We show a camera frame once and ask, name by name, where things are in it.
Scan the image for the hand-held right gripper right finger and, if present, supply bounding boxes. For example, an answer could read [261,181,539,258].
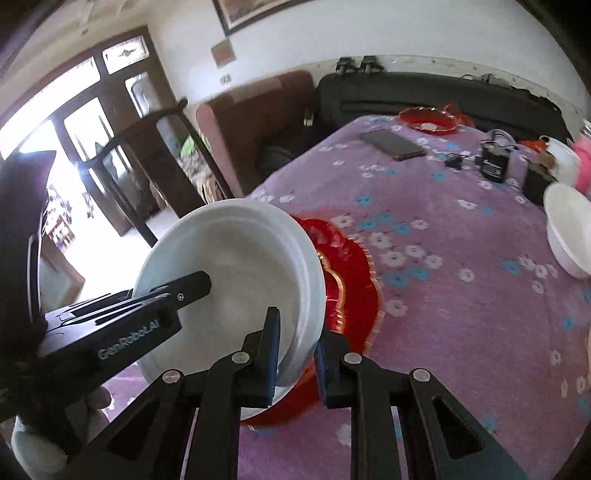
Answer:
[313,329,531,480]

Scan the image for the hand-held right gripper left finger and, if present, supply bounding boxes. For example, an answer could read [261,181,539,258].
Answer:
[60,307,282,480]

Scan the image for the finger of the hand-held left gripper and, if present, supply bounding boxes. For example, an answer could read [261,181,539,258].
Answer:
[133,271,213,309]

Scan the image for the white plate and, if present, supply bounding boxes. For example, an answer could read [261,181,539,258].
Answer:
[133,198,327,422]

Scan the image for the red gold-rimmed plate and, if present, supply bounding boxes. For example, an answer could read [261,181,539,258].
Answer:
[240,216,385,426]

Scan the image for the white bowl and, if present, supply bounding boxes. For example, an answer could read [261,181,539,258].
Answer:
[543,183,591,280]

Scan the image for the person's left hand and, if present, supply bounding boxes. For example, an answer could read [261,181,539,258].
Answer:
[87,384,112,412]

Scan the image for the patterned cushion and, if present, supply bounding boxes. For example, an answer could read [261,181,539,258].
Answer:
[180,134,219,200]

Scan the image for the dark wooden chair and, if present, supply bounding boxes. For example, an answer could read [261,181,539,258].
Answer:
[78,96,237,248]

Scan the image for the brown armchair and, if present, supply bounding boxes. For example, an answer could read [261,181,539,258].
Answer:
[196,70,318,200]

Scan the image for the wooden glass door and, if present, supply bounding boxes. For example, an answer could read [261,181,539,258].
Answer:
[0,25,180,237]

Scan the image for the black smartphone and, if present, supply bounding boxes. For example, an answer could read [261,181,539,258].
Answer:
[359,129,427,162]

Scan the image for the black sofa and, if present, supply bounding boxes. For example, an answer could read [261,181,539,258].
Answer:
[316,71,574,145]

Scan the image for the black jar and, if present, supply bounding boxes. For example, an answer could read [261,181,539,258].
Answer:
[476,140,516,185]

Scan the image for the small red plate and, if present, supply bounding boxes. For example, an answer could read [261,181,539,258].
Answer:
[398,106,457,136]

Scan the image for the dark brown jar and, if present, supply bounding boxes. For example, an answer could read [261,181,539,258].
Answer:
[523,161,558,206]

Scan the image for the red plastic bag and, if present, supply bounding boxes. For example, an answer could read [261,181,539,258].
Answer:
[442,102,477,128]

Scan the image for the white plastic jug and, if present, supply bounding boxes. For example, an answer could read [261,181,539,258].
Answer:
[539,135,583,190]

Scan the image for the pink bottle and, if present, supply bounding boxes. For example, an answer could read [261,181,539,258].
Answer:
[573,137,591,195]

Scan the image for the small wall plaque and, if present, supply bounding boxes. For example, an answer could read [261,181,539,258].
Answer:
[211,39,238,66]

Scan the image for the framed wall picture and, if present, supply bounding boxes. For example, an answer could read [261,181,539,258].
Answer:
[212,0,320,37]

